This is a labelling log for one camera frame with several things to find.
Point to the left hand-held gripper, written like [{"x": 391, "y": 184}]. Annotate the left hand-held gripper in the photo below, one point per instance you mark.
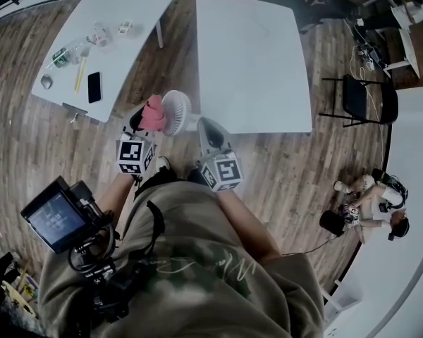
[{"x": 130, "y": 151}]

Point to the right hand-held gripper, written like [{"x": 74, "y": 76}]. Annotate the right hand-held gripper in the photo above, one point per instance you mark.
[{"x": 227, "y": 171}]

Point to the pink cloth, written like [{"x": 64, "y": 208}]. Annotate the pink cloth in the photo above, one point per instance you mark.
[{"x": 154, "y": 114}]

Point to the small white desk fan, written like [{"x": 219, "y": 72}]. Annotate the small white desk fan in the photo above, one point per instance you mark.
[{"x": 176, "y": 113}]

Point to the person's right forearm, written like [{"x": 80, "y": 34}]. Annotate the person's right forearm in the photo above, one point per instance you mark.
[{"x": 246, "y": 227}]

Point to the person's left forearm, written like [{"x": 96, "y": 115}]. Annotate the person's left forearm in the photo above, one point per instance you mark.
[{"x": 116, "y": 192}]

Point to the white standing desk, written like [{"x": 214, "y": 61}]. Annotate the white standing desk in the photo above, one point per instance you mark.
[{"x": 409, "y": 48}]

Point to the black smartphone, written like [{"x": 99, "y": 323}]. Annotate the black smartphone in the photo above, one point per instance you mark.
[{"x": 94, "y": 87}]

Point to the person's white shoe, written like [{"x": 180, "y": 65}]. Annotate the person's white shoe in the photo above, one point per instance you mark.
[{"x": 163, "y": 163}]

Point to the grey table clamp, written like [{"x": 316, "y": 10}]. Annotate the grey table clamp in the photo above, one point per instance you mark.
[{"x": 74, "y": 109}]

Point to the white table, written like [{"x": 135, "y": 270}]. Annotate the white table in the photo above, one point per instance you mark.
[
  {"x": 250, "y": 65},
  {"x": 127, "y": 62}
]

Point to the person's black trousers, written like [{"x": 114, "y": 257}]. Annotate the person's black trousers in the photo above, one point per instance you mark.
[{"x": 162, "y": 180}]

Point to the yellow pencil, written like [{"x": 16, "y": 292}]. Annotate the yellow pencil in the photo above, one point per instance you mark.
[{"x": 80, "y": 75}]

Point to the clear plastic cup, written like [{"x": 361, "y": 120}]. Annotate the clear plastic cup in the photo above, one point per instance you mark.
[{"x": 100, "y": 35}]

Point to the grey computer mouse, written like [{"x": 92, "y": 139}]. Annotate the grey computer mouse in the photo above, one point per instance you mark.
[{"x": 46, "y": 82}]

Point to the black chest monitor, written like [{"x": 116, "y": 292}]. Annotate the black chest monitor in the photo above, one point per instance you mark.
[{"x": 56, "y": 220}]

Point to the person's olive shirt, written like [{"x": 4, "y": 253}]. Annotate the person's olive shirt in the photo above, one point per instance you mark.
[{"x": 204, "y": 276}]

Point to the black bucket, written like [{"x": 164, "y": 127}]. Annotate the black bucket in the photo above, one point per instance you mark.
[{"x": 333, "y": 222}]

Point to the black folding chair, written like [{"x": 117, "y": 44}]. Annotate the black folding chair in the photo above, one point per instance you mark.
[{"x": 354, "y": 99}]

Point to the white wooden shelf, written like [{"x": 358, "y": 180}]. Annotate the white wooden shelf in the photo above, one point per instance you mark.
[{"x": 343, "y": 299}]

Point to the yellow wooden toy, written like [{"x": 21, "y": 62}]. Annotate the yellow wooden toy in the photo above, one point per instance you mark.
[{"x": 17, "y": 298}]

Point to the black chest camera rig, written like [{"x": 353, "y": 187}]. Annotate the black chest camera rig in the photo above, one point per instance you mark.
[{"x": 95, "y": 280}]

